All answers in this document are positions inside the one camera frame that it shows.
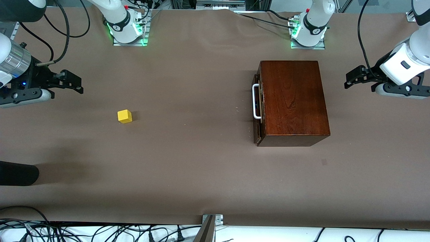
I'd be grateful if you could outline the black cable to arm base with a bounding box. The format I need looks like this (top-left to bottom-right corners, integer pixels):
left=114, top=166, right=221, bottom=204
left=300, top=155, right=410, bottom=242
left=235, top=10, right=300, bottom=28

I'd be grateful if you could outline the brown table cover sheet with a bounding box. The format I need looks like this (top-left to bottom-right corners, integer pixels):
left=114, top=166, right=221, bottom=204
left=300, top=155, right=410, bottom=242
left=0, top=7, right=430, bottom=230

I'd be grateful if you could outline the yellow cube block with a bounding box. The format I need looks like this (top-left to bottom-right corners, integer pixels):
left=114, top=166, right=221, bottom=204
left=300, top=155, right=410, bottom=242
left=117, top=110, right=133, bottom=124

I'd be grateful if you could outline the dark metal beam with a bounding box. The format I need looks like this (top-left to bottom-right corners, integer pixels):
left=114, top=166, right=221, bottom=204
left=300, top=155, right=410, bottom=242
left=192, top=215, right=216, bottom=242

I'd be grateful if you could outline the black cylindrical object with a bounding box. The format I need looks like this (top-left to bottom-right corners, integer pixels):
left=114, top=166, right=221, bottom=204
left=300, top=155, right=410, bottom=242
left=0, top=161, right=40, bottom=186

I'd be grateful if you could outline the silver table edge bracket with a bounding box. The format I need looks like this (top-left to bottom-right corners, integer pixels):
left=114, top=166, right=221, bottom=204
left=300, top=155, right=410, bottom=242
left=202, top=214, right=224, bottom=226

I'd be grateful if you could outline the dark brown wooden cabinet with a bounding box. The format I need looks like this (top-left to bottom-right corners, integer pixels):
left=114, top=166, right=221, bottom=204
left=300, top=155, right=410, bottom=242
left=257, top=60, right=331, bottom=147

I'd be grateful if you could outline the black base cable bundle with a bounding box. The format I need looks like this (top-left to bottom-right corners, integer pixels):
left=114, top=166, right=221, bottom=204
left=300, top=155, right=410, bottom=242
left=128, top=0, right=160, bottom=26

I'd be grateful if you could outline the wooden drawer with white handle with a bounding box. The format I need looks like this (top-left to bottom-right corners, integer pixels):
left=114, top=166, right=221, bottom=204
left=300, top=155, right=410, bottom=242
left=252, top=73, right=264, bottom=145

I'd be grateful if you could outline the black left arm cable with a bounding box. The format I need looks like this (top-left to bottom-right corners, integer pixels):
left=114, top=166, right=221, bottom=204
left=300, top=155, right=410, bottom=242
left=357, top=0, right=385, bottom=79

